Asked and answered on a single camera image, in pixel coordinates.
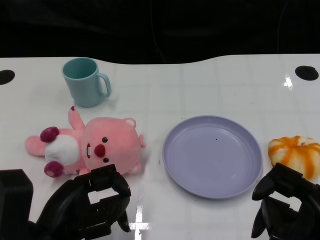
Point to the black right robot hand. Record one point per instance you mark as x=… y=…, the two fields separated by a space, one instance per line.
x=307 y=200

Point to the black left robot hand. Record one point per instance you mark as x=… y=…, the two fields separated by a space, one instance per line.
x=75 y=200

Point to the black round table grommet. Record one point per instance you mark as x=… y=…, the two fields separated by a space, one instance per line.
x=306 y=73
x=5 y=77

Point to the teal plastic mug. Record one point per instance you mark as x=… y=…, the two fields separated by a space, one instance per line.
x=82 y=90

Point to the pink plush beaver doll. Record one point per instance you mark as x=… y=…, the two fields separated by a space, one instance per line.
x=112 y=140

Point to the lavender plastic plate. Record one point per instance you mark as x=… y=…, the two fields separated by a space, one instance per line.
x=212 y=157

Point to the orange white pumpkin bun toy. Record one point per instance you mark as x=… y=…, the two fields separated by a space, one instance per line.
x=292 y=152

